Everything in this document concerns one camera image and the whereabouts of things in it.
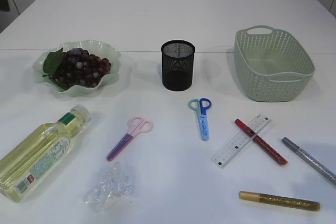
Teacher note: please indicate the clear plastic sheet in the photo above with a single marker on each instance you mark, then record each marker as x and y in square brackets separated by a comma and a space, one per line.
[117, 183]

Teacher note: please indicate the purple grape bunch with leaf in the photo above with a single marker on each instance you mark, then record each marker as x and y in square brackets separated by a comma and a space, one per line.
[75, 67]

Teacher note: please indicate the yellow oil bottle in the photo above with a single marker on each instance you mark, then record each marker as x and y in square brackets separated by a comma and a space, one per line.
[34, 158]

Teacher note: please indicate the black mesh pen holder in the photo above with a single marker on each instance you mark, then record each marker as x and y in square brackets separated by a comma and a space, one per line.
[177, 64]

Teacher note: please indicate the clear plastic ruler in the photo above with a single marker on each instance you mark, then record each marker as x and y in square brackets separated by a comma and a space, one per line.
[233, 146]

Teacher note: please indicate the translucent green wavy plate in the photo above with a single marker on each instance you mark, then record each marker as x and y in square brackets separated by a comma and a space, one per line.
[98, 48]

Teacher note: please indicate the green woven plastic basket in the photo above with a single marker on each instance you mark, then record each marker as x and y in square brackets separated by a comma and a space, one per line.
[271, 64]

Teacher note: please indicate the red glitter pen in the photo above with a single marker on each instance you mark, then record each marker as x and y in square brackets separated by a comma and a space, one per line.
[261, 143]

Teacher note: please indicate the silver glitter pen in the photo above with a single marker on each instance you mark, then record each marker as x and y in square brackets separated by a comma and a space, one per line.
[310, 160]

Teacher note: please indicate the gold glitter pen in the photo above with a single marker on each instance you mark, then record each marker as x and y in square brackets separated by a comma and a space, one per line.
[280, 201]

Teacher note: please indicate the blue scissors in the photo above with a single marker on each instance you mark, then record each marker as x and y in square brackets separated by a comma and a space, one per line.
[200, 106]

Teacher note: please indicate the pink purple scissors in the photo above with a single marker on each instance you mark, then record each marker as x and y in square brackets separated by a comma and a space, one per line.
[137, 125]

